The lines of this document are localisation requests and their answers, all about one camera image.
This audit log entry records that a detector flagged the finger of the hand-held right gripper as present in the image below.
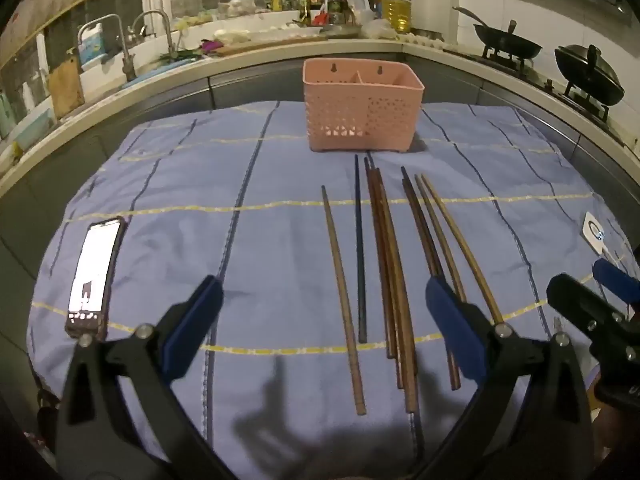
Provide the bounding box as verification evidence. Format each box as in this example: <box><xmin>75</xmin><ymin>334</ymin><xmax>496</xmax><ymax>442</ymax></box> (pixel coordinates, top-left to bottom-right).
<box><xmin>546</xmin><ymin>274</ymin><xmax>628</xmax><ymax>358</ymax></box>
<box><xmin>592</xmin><ymin>258</ymin><xmax>640</xmax><ymax>307</ymax></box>

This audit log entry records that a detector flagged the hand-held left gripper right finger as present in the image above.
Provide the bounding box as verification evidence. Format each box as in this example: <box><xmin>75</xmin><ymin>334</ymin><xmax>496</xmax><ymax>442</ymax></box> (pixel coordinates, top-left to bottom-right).
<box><xmin>415</xmin><ymin>276</ymin><xmax>594</xmax><ymax>480</ymax></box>

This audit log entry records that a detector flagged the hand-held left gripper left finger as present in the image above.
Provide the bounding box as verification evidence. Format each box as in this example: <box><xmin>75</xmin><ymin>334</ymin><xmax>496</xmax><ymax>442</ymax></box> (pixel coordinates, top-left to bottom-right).
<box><xmin>54</xmin><ymin>275</ymin><xmax>238</xmax><ymax>480</ymax></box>

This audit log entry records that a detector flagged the light brown chopstick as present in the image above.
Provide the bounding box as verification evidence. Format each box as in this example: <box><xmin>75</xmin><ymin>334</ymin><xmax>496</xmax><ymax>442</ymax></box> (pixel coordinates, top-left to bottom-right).
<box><xmin>320</xmin><ymin>185</ymin><xmax>367</xmax><ymax>416</ymax></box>
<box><xmin>413</xmin><ymin>173</ymin><xmax>468</xmax><ymax>306</ymax></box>
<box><xmin>420</xmin><ymin>173</ymin><xmax>505</xmax><ymax>326</ymax></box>

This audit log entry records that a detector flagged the dark brown chopstick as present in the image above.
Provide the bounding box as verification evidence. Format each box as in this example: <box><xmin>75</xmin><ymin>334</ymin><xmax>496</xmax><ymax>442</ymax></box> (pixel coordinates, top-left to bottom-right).
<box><xmin>400</xmin><ymin>166</ymin><xmax>462</xmax><ymax>392</ymax></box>

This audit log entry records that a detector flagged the dark blue chopstick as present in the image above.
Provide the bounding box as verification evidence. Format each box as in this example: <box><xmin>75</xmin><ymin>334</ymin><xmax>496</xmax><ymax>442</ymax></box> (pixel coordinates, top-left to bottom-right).
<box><xmin>353</xmin><ymin>154</ymin><xmax>368</xmax><ymax>345</ymax></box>

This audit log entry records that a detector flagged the pink plastic utensil basket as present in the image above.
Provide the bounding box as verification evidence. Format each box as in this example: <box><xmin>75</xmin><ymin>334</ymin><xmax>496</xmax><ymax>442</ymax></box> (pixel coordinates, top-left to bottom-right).
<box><xmin>302</xmin><ymin>57</ymin><xmax>426</xmax><ymax>153</ymax></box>

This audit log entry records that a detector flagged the white tag with circle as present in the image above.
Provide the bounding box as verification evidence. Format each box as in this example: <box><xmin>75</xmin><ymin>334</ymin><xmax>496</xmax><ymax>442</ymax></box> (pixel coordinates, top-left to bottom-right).
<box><xmin>583</xmin><ymin>211</ymin><xmax>609</xmax><ymax>257</ymax></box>

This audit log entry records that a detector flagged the black smartphone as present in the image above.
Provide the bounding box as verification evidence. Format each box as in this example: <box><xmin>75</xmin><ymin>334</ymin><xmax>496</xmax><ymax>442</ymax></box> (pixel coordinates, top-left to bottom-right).
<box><xmin>64</xmin><ymin>216</ymin><xmax>127</xmax><ymax>342</ymax></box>

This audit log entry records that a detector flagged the blue striped cloth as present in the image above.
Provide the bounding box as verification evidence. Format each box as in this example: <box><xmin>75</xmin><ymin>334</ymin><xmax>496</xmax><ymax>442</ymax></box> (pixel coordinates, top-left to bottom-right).
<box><xmin>27</xmin><ymin>100</ymin><xmax>632</xmax><ymax>480</ymax></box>

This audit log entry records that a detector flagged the black wok with lid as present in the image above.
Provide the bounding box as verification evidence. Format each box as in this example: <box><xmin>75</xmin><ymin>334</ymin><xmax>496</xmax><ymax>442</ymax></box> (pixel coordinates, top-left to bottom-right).
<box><xmin>554</xmin><ymin>44</ymin><xmax>626</xmax><ymax>108</ymax></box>

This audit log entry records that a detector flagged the gas stove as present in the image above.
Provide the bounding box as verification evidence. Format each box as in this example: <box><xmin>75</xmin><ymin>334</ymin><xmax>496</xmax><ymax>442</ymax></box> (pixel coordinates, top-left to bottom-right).
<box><xmin>445</xmin><ymin>45</ymin><xmax>636</xmax><ymax>133</ymax></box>

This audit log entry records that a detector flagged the black wok with ladle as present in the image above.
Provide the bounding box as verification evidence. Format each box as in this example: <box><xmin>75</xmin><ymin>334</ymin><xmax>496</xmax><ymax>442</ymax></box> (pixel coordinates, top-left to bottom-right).
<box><xmin>452</xmin><ymin>6</ymin><xmax>544</xmax><ymax>61</ymax></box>

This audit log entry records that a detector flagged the kitchen counter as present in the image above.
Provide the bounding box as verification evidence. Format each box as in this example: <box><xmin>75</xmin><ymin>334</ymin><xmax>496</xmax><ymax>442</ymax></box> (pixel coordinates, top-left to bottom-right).
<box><xmin>0</xmin><ymin>35</ymin><xmax>640</xmax><ymax>198</ymax></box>

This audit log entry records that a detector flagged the wooden cutting board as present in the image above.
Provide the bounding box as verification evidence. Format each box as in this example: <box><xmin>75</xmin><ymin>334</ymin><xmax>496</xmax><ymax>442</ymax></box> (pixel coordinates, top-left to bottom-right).
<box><xmin>48</xmin><ymin>56</ymin><xmax>86</xmax><ymax>119</ymax></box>

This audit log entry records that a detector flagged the tall metal faucet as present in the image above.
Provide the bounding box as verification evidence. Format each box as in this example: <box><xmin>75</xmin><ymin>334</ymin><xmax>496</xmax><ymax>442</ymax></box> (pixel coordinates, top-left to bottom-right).
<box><xmin>76</xmin><ymin>14</ymin><xmax>137</xmax><ymax>82</ymax></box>

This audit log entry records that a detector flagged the white egg tray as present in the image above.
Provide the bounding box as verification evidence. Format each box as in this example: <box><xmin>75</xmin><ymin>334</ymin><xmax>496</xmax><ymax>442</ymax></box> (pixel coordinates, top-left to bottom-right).
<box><xmin>399</xmin><ymin>30</ymin><xmax>447</xmax><ymax>47</ymax></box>

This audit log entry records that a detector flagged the white blue detergent bottle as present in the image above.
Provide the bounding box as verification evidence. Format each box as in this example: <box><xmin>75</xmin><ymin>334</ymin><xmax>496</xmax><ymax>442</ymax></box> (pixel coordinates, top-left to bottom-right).
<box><xmin>79</xmin><ymin>22</ymin><xmax>107</xmax><ymax>67</ymax></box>

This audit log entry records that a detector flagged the white plastic bag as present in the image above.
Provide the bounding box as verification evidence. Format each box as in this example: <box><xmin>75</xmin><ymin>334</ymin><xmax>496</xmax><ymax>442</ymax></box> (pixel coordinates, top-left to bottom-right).
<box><xmin>360</xmin><ymin>18</ymin><xmax>397</xmax><ymax>41</ymax></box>

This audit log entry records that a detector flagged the large yellow oil bottle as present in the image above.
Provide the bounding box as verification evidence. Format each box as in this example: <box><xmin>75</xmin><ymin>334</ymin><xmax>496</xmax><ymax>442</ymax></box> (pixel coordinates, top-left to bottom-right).
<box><xmin>380</xmin><ymin>0</ymin><xmax>414</xmax><ymax>34</ymax></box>

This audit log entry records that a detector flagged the white plastic jug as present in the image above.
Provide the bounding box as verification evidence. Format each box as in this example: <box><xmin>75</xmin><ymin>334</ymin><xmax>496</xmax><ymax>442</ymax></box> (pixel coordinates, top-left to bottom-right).
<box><xmin>346</xmin><ymin>0</ymin><xmax>374</xmax><ymax>25</ymax></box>

